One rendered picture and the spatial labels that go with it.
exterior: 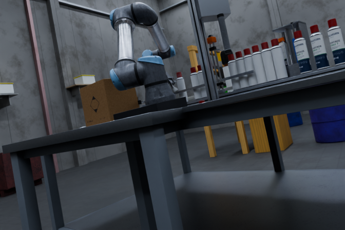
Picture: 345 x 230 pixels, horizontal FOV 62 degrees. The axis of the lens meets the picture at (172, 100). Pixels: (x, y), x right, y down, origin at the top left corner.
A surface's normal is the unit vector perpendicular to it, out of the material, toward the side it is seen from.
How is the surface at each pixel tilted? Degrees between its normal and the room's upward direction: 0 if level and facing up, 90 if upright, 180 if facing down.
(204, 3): 90
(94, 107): 90
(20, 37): 90
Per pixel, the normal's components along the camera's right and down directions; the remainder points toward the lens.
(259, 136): -0.55, 0.06
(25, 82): 0.82, -0.20
